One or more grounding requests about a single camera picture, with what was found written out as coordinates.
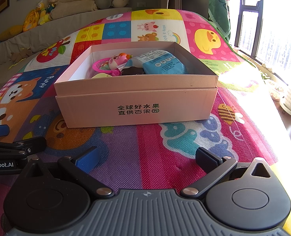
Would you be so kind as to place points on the yellow plush cushion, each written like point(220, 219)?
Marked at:
point(11, 32)

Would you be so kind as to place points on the pink pig toy figure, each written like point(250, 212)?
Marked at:
point(118, 60)

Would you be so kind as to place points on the yellow plush doll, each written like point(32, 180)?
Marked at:
point(45, 12)

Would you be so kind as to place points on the orange yellow plush backpack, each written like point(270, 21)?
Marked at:
point(31, 20)

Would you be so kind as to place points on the beige folded blanket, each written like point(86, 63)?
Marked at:
point(65, 8)

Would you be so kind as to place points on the colourful cartoon play mat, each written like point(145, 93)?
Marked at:
point(243, 123)

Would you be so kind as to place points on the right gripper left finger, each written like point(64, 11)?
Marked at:
point(76, 170)

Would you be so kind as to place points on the pink plastic toy net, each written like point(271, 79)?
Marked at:
point(102, 66)

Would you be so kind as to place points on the yellow pudding toy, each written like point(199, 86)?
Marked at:
point(124, 72)

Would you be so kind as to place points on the blue white wipes packet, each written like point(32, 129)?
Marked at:
point(158, 62)

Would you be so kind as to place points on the black window frame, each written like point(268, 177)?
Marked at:
point(249, 26)

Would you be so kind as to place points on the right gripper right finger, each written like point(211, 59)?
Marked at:
point(217, 170)

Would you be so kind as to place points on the green hanging towel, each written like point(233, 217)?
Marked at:
point(218, 11)

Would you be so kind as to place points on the beige sofa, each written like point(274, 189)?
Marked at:
point(43, 36)

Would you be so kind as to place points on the brown plush toy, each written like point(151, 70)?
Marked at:
point(23, 54)

